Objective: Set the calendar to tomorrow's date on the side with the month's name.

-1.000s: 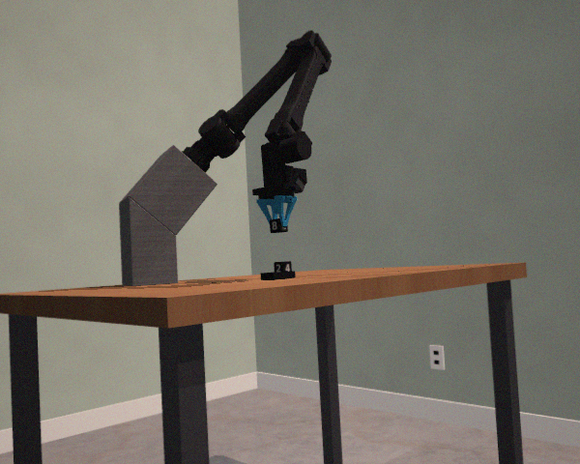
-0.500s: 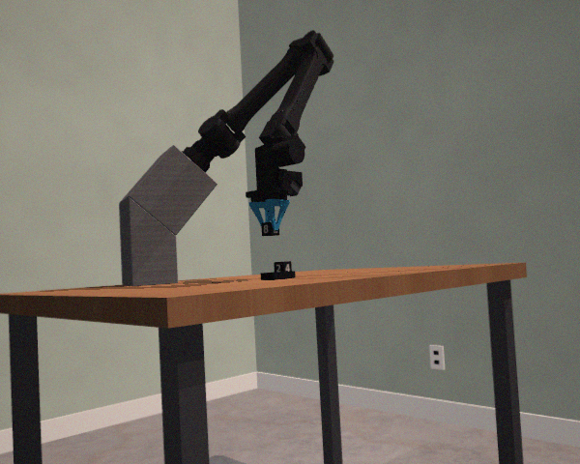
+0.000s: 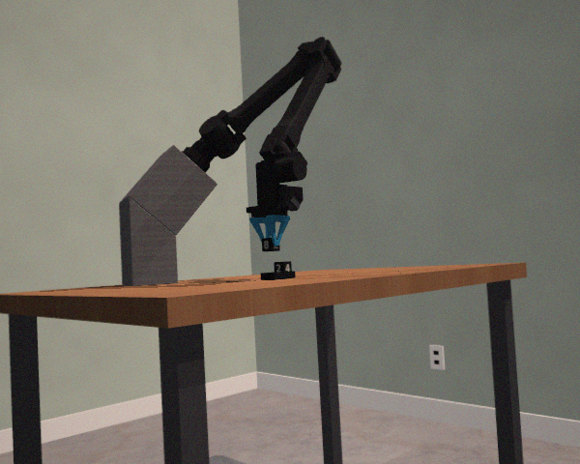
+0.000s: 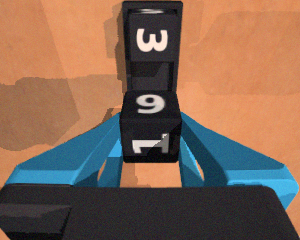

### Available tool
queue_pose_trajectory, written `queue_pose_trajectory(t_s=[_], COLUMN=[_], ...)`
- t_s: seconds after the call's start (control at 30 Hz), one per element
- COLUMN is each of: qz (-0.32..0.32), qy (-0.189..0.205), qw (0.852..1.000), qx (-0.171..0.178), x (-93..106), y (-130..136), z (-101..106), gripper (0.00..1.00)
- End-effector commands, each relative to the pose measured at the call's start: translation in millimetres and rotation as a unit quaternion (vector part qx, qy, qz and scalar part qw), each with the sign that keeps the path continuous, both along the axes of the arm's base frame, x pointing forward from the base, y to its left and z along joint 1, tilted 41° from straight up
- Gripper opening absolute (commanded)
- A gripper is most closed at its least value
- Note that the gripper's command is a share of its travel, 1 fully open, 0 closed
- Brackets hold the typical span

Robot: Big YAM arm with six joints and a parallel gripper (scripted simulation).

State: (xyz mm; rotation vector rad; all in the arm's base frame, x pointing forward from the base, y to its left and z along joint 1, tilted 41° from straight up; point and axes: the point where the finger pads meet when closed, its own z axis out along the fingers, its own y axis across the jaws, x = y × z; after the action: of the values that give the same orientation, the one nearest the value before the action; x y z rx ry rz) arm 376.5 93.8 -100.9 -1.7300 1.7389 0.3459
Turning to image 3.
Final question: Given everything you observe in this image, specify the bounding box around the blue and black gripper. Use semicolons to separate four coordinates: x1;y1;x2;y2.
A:
246;182;293;247

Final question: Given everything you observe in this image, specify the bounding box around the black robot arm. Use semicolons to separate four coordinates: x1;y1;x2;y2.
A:
181;37;341;211

